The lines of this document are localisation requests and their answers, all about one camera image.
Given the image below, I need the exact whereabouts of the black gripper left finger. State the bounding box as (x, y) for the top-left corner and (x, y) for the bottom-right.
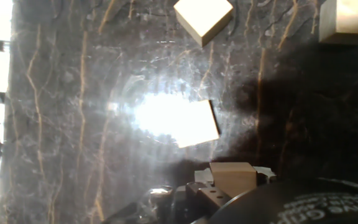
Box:
(172, 167), (233, 224)

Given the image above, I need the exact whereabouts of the small wooden cube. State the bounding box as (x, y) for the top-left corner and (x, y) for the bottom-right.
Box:
(173, 0), (234, 48)
(134, 98), (222, 149)
(209, 161), (258, 199)
(318, 0), (358, 46)

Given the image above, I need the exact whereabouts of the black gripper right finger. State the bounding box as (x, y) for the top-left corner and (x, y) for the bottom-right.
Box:
(253, 166), (278, 187)

